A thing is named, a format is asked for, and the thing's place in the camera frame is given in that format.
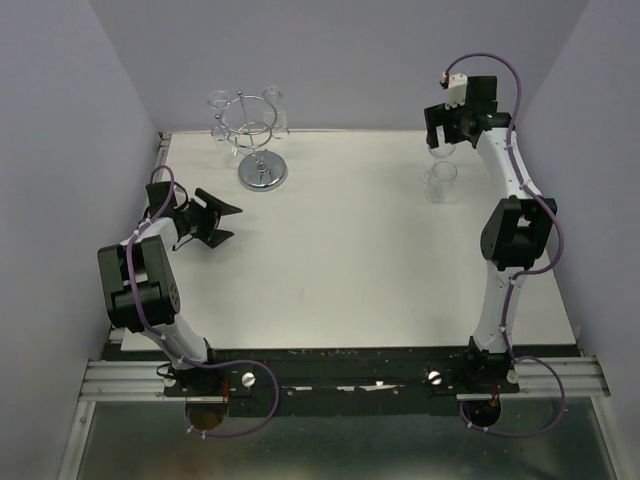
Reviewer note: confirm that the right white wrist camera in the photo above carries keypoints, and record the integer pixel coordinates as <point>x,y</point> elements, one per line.
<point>455,86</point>

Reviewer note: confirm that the aluminium rail frame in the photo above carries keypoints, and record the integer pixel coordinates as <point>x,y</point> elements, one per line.
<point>348,254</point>

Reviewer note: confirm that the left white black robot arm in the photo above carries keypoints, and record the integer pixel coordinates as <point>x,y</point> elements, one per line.
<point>140,290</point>

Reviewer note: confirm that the short textured wine glass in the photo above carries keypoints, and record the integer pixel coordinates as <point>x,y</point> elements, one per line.
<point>440,180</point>

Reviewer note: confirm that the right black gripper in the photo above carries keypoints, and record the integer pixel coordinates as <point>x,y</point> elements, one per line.
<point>436,116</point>

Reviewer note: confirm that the back right textured glass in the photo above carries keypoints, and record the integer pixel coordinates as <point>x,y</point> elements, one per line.
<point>275,113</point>

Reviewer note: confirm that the chrome wine glass rack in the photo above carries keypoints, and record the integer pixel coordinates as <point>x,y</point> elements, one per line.
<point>260,169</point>

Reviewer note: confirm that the tall stemmed wine glass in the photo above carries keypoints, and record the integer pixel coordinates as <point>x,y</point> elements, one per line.
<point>437,160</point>

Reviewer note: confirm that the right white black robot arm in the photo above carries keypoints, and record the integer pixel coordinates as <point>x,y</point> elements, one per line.
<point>516,234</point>

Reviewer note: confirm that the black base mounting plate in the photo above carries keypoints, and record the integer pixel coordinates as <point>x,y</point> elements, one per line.
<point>341,382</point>

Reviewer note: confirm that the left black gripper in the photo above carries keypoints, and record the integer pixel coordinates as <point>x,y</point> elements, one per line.
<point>211,214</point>

